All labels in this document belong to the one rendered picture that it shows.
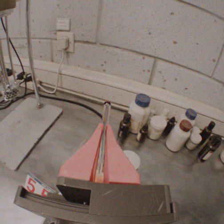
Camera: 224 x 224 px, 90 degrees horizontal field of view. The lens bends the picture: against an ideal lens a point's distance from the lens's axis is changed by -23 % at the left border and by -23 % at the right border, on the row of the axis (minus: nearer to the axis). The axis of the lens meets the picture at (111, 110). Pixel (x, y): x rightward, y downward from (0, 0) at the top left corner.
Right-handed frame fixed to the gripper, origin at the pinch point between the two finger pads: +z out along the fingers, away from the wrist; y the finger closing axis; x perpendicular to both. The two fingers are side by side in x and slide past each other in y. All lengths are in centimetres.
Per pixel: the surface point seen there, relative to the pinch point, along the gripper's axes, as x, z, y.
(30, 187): 24.1, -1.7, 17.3
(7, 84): 7.9, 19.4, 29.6
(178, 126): 17.3, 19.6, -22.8
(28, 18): -9.2, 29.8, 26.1
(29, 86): 24, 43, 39
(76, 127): 25.9, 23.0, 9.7
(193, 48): -4.3, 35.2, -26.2
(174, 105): 17.5, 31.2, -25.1
